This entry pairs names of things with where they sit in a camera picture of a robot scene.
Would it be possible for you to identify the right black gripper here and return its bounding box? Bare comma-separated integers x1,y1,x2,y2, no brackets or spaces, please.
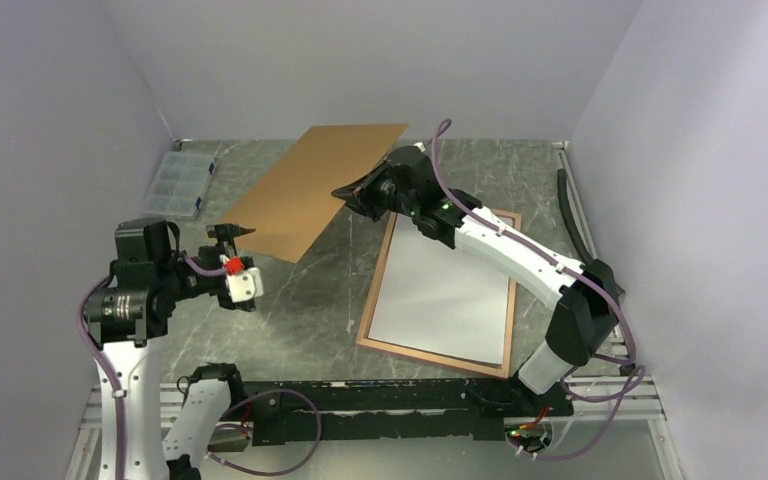
332,161,419,222

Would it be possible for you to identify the brown frame backing board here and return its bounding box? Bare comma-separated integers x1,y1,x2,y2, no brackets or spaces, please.
220,123,408,263

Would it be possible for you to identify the landscape photo print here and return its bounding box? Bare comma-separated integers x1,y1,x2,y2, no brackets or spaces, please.
366,213,516,367

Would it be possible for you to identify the wooden picture frame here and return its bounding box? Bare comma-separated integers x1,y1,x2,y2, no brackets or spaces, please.
355,208,523,381

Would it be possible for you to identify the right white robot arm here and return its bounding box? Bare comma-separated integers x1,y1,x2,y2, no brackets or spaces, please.
331,144,621,415

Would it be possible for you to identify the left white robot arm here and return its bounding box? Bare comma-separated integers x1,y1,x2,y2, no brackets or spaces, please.
77,217,264,479

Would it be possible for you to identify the clear plastic organizer box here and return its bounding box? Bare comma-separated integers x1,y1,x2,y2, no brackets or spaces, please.
142,151,215,219

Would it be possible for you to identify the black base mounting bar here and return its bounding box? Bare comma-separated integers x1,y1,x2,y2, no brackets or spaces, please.
221,377,574,446

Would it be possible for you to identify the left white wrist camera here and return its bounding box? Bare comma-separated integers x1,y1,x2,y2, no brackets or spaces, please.
220,255,265,310

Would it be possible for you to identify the black rubber hose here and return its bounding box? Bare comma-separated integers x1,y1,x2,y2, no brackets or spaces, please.
556,167,597,266

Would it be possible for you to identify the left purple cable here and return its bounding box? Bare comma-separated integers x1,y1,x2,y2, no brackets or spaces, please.
77,248,324,480

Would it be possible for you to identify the purple cable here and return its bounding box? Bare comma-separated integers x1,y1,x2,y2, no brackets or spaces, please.
77,248,324,480
423,117,647,463

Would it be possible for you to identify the aluminium rail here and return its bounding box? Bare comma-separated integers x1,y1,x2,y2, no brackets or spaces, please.
80,377,665,429

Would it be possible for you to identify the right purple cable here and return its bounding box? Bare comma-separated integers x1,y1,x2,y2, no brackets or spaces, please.
423,117,647,463

